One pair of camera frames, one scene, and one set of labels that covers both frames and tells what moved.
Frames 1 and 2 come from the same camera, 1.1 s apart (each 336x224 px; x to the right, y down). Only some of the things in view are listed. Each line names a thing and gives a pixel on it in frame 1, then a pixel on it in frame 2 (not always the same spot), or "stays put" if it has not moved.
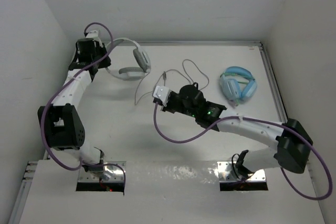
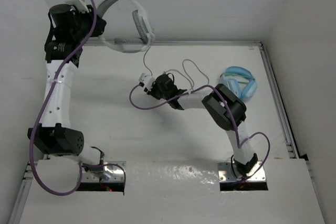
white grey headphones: (130, 73) → (143, 24)
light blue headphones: (238, 85) stays put
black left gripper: (105, 62) → (88, 17)
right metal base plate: (227, 172) stays put
